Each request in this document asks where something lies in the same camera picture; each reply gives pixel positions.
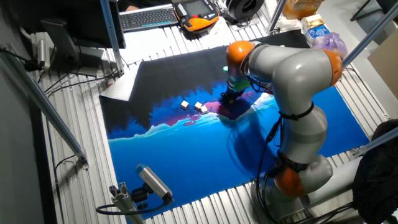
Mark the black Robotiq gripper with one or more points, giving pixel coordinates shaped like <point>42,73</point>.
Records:
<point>235,94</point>

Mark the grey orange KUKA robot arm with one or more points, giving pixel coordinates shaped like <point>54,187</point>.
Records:
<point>295,74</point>

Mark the person's right hand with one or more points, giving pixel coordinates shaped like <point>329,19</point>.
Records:
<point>132,8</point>

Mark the blue landscape printed mat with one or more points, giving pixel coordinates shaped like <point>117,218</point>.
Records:
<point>186,155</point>

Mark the white paper sheet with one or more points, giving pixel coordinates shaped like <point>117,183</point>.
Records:
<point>216,28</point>

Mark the orange black teach pendant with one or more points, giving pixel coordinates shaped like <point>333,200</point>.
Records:
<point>196,15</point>

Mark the black round spool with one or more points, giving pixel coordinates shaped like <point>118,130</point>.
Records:
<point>244,9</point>

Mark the white crumpled cloth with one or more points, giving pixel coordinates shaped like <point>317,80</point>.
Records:
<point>287,24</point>

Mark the blue white carton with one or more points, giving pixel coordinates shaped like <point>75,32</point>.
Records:
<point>320,33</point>

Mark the gold foil packet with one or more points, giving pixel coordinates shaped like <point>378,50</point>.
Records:
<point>312,21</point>

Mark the black computer keyboard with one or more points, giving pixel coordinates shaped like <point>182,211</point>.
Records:
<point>149,17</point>

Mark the purple plastic bag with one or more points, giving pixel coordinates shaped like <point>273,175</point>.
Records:
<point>331,43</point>

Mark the brown orange package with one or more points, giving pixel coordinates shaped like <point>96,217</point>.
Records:
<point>301,7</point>

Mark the brown cardboard panel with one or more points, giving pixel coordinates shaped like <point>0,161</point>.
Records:
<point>385,62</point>

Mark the black computer monitor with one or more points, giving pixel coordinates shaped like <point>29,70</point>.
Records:
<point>87,18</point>

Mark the black fabric bag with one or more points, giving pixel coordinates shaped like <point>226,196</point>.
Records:
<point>379,186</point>

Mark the black office chair base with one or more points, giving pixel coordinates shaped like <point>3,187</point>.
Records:
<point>387,4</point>

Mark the small silver cylinder device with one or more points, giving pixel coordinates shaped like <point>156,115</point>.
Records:
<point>43,54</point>

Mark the aluminium frame post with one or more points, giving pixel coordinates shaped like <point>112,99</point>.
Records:
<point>276,15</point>
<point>112,37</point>

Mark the grey camera with blue end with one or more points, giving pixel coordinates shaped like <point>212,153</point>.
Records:
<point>154,182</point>

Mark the black camera ball mount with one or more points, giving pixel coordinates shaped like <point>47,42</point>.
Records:
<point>140,195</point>

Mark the aluminium profile bracket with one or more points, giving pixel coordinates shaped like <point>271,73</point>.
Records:
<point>122,202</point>

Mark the aluminium frame beam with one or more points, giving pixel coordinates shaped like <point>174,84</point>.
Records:
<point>376,141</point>
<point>46,105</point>
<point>370,37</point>

